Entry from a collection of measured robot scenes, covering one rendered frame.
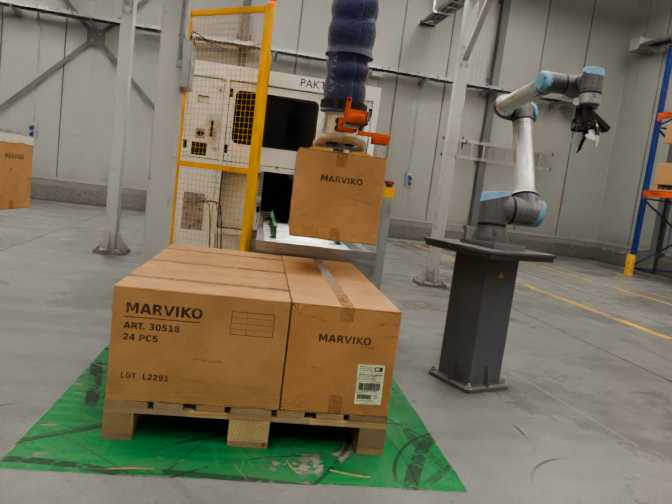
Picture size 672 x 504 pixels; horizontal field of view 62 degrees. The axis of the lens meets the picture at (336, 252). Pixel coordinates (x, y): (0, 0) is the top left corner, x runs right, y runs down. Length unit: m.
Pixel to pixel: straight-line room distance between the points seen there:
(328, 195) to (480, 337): 1.11
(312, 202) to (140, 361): 1.02
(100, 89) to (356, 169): 9.98
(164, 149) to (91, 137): 8.29
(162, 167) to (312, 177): 1.61
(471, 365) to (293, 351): 1.27
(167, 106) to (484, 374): 2.58
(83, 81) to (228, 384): 10.61
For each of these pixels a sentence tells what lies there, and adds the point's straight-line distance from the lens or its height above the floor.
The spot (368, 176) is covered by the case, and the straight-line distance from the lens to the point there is 2.57.
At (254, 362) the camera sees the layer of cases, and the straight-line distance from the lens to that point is 2.03.
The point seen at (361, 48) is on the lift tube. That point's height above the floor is 1.62.
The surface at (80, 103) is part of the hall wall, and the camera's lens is 12.28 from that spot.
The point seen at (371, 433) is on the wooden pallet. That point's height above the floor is 0.08.
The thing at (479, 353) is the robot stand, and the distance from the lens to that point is 3.06.
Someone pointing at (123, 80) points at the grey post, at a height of 1.74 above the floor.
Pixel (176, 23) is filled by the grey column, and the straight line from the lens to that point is 4.04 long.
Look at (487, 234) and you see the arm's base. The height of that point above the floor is 0.81.
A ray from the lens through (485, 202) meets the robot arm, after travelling 3.05.
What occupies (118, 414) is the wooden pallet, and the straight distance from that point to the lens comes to 2.15.
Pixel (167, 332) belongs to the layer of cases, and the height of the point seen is 0.40.
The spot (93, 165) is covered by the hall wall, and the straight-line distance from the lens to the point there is 12.18.
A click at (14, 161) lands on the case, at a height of 0.88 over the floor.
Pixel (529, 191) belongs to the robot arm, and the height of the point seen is 1.06.
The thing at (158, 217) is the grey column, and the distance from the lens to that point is 3.95.
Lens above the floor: 0.96
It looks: 7 degrees down
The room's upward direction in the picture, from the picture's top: 7 degrees clockwise
